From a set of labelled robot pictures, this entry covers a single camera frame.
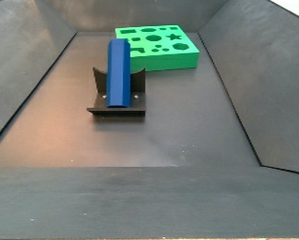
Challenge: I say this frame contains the blue hexagonal prism block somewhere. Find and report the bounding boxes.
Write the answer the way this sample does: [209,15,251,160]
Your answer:
[106,38,129,108]

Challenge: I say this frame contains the green foam shape board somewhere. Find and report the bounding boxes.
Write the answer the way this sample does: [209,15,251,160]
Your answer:
[114,25,198,71]

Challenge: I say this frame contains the black curved cradle stand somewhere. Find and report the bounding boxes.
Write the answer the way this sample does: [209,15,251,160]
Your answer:
[88,68,145,116]

